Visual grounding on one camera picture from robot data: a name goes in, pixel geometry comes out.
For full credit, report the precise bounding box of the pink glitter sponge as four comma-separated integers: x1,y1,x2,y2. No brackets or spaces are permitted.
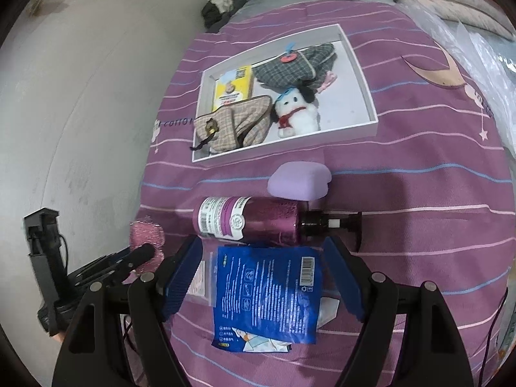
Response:
128,218,166,285

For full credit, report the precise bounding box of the white shallow box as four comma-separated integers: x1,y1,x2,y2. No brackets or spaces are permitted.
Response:
191,24,379,164

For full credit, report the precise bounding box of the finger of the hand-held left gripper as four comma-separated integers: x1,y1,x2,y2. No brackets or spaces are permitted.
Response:
86,249,132,275
102,243,156,282

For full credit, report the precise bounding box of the lavender sponge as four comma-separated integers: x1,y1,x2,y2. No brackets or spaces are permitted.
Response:
267,161,333,201

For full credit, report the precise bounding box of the green plaid pouch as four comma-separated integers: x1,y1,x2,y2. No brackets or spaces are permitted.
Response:
253,42,337,93

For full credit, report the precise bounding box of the dark crumpled cloth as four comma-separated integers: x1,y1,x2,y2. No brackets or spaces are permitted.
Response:
201,0,248,31

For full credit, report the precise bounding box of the beige plaid pouch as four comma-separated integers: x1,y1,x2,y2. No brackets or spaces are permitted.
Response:
189,94,273,154

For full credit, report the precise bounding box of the yellow card packet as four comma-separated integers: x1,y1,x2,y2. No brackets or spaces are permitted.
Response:
213,65,254,109

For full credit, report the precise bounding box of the white plush dog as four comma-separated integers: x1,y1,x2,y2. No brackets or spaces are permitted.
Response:
273,86,322,140

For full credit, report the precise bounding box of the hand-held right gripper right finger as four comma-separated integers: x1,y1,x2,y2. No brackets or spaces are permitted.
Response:
322,235,475,387

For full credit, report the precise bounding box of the purple pump bottle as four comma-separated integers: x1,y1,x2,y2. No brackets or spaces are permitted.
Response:
193,195,363,251

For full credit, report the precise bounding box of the clear plastic sheet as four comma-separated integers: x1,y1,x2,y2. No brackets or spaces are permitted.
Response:
403,0,516,170

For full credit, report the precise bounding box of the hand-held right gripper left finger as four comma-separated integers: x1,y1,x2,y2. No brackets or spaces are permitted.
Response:
52,235,204,387

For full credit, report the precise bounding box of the purple striped bed sheet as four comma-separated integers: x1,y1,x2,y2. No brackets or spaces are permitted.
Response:
121,0,512,387

